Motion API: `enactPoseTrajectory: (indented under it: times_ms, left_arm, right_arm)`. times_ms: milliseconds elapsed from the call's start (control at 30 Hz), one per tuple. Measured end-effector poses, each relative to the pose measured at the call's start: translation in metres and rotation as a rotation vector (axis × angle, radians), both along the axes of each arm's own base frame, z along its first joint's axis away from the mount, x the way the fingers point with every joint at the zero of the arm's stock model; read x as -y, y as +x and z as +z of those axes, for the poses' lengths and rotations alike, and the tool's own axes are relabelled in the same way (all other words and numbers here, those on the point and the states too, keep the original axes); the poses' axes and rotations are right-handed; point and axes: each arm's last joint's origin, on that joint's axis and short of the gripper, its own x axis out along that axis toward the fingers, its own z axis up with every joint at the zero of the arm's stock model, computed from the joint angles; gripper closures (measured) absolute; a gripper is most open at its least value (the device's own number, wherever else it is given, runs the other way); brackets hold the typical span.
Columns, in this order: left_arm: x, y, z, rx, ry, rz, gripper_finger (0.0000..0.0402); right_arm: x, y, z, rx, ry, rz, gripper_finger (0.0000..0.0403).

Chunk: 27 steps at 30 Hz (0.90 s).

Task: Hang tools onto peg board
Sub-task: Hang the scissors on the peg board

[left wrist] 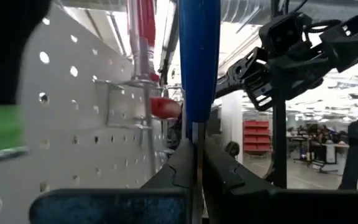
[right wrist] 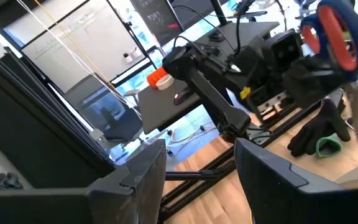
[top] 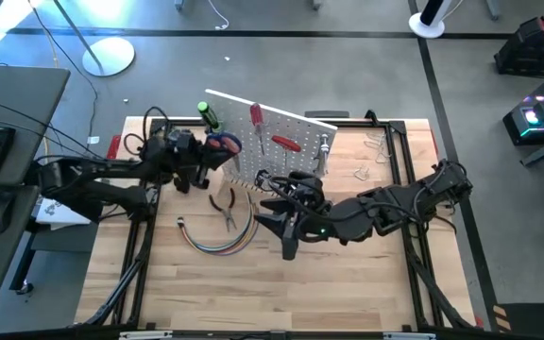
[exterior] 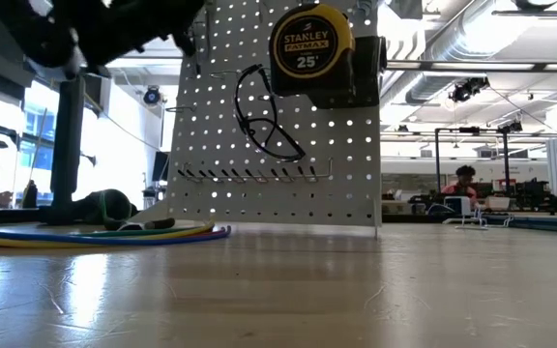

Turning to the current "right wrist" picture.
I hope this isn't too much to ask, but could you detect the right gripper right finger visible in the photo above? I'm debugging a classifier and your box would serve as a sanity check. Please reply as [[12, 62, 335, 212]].
[[234, 138, 358, 224]]

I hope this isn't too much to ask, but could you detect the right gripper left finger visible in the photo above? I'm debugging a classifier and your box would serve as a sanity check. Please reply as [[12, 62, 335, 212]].
[[0, 139, 167, 224]]

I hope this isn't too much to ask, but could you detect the black work glove green cuff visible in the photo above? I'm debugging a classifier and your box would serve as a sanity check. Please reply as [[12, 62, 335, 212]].
[[287, 98, 352, 158]]

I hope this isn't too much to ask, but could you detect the grey office chair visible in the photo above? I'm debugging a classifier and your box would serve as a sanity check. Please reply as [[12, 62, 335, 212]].
[[63, 73, 144, 144]]

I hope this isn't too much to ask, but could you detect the black monitor stand pole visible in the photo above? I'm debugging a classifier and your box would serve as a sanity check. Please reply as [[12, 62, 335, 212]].
[[209, 0, 229, 27]]

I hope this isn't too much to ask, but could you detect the black computer mouse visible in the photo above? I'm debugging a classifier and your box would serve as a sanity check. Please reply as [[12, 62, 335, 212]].
[[173, 88, 195, 106]]

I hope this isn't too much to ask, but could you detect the grey desk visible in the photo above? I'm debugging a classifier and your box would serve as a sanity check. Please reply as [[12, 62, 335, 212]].
[[137, 21, 281, 135]]

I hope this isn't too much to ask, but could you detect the tape roll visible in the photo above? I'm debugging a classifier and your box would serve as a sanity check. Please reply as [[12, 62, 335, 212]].
[[155, 74, 175, 91]]

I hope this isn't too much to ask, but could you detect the orange ribbed cylinder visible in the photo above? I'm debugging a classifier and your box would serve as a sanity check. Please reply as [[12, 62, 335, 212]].
[[147, 66, 169, 89]]

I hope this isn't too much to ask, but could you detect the white cabinet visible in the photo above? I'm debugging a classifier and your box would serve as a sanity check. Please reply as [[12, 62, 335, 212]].
[[3, 0, 149, 94]]

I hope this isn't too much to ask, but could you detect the black aluminium rig frame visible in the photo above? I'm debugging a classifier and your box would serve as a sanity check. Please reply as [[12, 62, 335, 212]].
[[0, 43, 323, 222]]

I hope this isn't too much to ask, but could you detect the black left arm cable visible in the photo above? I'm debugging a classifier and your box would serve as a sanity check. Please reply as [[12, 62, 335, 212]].
[[172, 0, 254, 60]]

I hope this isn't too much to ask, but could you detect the yellow cable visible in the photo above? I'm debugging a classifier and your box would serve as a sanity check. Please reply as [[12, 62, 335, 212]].
[[34, 0, 117, 91]]

